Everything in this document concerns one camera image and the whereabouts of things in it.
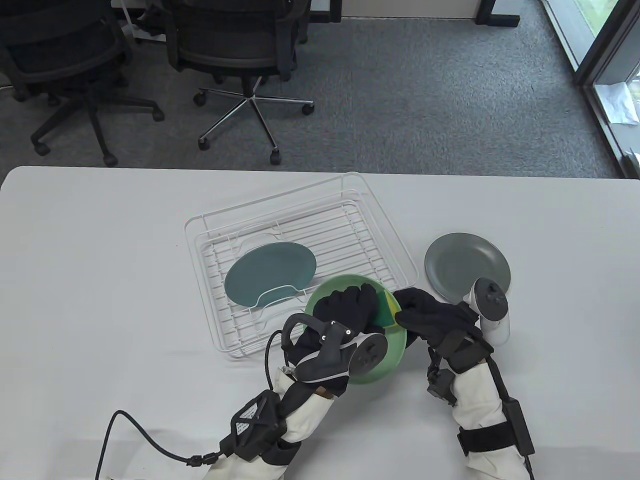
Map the person's left hand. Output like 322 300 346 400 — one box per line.
290 284 386 367

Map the person's right hand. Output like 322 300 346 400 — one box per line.
394 287 494 374

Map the yellow green sponge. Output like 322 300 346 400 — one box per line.
372 289 402 327

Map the light green plate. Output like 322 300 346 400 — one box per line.
304 274 407 386

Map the grey plate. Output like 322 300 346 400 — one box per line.
424 232 512 304

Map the teal plate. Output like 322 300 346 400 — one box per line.
224 242 318 308

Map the person's right forearm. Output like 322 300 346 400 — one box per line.
450 360 531 480

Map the black forearm battery box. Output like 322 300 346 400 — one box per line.
501 397 536 456
229 391 288 461

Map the person's left forearm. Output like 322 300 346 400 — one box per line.
202 372 336 480

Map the grey white hand controller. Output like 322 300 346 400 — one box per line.
461 277 511 346
280 314 389 385

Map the white paper sheet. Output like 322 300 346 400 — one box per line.
595 81 638 125

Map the black office chair chrome base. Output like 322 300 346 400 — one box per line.
162 0 316 166

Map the black desk foot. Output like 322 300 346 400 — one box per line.
475 0 521 27
309 0 343 23

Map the black office chair left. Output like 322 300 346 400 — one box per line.
0 0 166 168

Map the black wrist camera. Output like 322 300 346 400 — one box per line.
426 367 458 406

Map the white wire dish rack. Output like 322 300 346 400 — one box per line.
184 171 419 361

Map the thin black cable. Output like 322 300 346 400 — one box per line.
263 330 286 393

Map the black forearm strap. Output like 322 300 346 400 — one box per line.
457 422 516 456
260 437 303 468

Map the black window frame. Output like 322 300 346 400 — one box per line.
539 0 640 179

